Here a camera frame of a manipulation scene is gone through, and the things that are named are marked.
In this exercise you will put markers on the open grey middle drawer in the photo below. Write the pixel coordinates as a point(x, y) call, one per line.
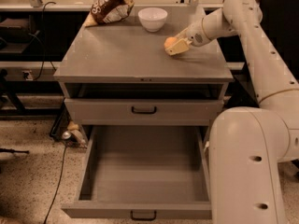
point(143, 173)

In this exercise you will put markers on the closed grey upper drawer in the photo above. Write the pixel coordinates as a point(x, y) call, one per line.
point(143, 112)

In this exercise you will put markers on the black office chair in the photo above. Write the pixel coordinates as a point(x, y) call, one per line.
point(268, 31)

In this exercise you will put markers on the silver round floor object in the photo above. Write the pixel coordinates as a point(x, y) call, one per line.
point(66, 135)

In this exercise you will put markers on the orange fruit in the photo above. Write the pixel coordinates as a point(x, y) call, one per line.
point(170, 41)

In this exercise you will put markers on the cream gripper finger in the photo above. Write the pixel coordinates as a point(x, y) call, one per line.
point(182, 34)
point(180, 46)

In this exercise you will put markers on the white bowl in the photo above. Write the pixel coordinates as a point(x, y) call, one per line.
point(152, 18)

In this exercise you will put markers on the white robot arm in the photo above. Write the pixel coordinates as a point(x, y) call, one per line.
point(246, 144)

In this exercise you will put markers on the grey drawer cabinet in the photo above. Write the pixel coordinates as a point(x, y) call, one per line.
point(124, 61)

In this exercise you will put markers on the brown chip bag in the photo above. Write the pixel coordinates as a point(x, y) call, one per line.
point(108, 11)

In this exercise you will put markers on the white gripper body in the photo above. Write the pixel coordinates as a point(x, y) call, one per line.
point(195, 34)

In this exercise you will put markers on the wall power outlet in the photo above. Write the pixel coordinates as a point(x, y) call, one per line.
point(27, 75)

